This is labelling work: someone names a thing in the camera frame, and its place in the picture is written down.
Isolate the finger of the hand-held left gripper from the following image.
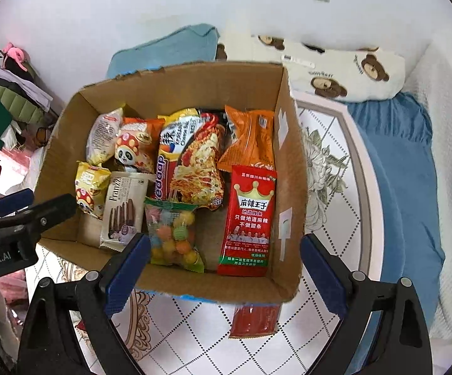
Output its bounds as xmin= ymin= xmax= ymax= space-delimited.
xmin=0 ymin=188 xmax=35 ymax=220
xmin=0 ymin=193 xmax=77 ymax=239

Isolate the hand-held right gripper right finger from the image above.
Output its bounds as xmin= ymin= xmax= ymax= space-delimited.
xmin=299 ymin=233 xmax=434 ymax=375

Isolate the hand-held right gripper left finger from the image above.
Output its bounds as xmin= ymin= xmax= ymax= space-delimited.
xmin=17 ymin=232 xmax=152 ymax=375

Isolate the yellow panda biscuit packet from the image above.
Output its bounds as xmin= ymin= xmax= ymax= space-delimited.
xmin=74 ymin=161 xmax=112 ymax=220

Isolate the colourful candy ball bag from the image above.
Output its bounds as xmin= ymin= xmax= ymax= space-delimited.
xmin=144 ymin=197 xmax=206 ymax=273

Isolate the white chocolate wafer packet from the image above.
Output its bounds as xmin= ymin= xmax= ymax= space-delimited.
xmin=100 ymin=171 xmax=149 ymax=251

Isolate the small red snack packet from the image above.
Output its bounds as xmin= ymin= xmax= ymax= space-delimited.
xmin=229 ymin=304 xmax=281 ymax=338

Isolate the yellow-edged bread packet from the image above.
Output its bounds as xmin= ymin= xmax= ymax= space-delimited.
xmin=86 ymin=105 xmax=125 ymax=167

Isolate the red spicy strip packet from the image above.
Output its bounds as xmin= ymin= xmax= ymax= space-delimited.
xmin=217 ymin=165 xmax=278 ymax=278

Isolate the orange panda biscuit packet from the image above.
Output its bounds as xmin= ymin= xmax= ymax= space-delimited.
xmin=114 ymin=117 xmax=165 ymax=174

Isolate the instant noodle packet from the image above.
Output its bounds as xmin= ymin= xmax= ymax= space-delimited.
xmin=155 ymin=108 xmax=226 ymax=212

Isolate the plain orange snack packet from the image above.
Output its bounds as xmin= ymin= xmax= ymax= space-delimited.
xmin=217 ymin=105 xmax=277 ymax=173

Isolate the printed cardboard box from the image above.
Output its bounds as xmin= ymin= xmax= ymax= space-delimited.
xmin=33 ymin=60 xmax=308 ymax=304

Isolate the white floral printed quilt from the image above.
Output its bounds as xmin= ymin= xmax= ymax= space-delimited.
xmin=26 ymin=97 xmax=375 ymax=375

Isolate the olive puffer vest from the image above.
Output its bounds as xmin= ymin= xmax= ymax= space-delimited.
xmin=0 ymin=84 xmax=48 ymax=122

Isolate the pink plush toy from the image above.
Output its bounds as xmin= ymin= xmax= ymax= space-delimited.
xmin=2 ymin=42 xmax=29 ymax=72

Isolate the white textured blanket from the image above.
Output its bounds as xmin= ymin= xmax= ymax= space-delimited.
xmin=398 ymin=39 xmax=452 ymax=340

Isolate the bear print pillow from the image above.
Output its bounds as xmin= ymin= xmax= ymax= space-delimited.
xmin=214 ymin=33 xmax=406 ymax=102

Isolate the small white stick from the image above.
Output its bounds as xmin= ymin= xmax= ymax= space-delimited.
xmin=281 ymin=52 xmax=316 ymax=68

